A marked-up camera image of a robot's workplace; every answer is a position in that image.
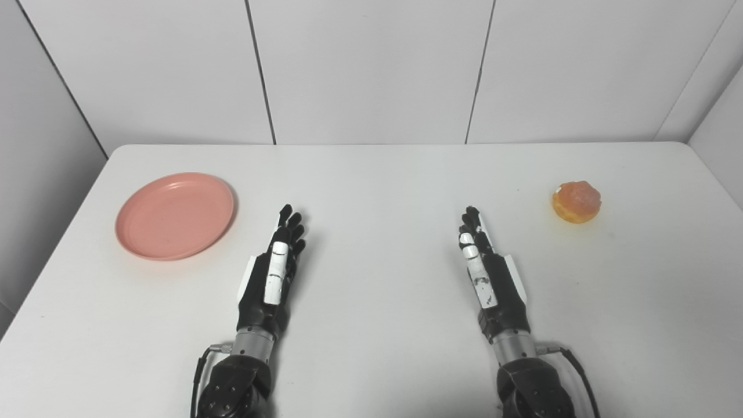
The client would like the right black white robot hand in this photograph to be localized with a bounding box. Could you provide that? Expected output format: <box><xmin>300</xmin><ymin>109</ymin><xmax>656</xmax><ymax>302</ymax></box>
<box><xmin>458</xmin><ymin>206</ymin><xmax>531</xmax><ymax>343</ymax></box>

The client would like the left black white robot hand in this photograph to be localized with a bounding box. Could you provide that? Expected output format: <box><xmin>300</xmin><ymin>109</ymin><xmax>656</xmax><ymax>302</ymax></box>
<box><xmin>236</xmin><ymin>204</ymin><xmax>306</xmax><ymax>338</ymax></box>

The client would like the pink round plate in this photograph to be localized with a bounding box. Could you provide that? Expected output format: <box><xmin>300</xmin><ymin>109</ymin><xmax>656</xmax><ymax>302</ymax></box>
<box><xmin>115</xmin><ymin>172</ymin><xmax>236</xmax><ymax>261</ymax></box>

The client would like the orange cream puff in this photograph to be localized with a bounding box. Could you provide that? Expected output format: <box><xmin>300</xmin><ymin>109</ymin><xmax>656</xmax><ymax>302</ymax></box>
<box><xmin>551</xmin><ymin>181</ymin><xmax>603</xmax><ymax>224</ymax></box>

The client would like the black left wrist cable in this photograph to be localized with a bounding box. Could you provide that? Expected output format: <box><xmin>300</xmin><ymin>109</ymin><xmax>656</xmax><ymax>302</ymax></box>
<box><xmin>190</xmin><ymin>344</ymin><xmax>233</xmax><ymax>418</ymax></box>

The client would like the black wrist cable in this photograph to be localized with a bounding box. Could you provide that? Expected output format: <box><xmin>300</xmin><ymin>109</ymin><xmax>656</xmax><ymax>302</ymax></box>
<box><xmin>190</xmin><ymin>344</ymin><xmax>233</xmax><ymax>418</ymax></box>
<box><xmin>537</xmin><ymin>345</ymin><xmax>602</xmax><ymax>418</ymax></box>

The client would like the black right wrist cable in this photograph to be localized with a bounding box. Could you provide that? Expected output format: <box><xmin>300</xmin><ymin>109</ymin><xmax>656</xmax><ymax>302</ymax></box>
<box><xmin>537</xmin><ymin>345</ymin><xmax>602</xmax><ymax>418</ymax></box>

